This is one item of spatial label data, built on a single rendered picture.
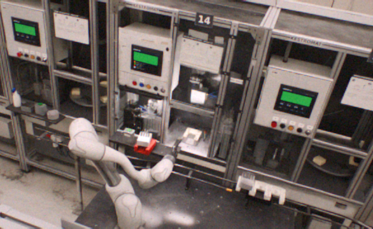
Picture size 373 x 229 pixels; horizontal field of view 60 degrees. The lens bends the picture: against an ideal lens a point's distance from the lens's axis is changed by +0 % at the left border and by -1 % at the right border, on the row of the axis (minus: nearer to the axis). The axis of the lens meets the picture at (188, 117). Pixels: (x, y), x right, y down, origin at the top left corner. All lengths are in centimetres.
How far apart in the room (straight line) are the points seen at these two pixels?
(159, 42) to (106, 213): 129
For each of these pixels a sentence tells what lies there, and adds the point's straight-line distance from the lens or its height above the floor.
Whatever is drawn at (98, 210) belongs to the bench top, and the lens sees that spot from 255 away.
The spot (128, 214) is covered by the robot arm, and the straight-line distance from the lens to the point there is 223.
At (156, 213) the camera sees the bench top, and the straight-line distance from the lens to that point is 253.
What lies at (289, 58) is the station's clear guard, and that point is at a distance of 226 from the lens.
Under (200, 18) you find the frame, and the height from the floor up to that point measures 201.
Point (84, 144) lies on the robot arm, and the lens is 186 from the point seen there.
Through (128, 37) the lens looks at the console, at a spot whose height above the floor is 177.
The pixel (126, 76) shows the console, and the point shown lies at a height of 146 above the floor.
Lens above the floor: 256
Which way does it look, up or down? 31 degrees down
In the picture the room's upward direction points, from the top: 8 degrees clockwise
